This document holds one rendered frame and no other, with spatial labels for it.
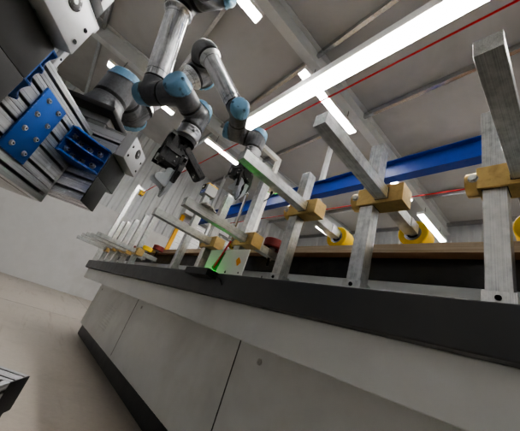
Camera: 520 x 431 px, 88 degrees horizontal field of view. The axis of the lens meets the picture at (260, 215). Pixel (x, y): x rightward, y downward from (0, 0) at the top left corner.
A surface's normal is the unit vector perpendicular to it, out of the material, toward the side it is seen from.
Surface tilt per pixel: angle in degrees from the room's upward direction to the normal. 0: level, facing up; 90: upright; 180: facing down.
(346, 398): 90
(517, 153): 180
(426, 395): 90
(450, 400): 90
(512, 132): 180
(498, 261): 90
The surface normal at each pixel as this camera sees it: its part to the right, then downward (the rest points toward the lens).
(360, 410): -0.68, -0.50
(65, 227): 0.63, -0.12
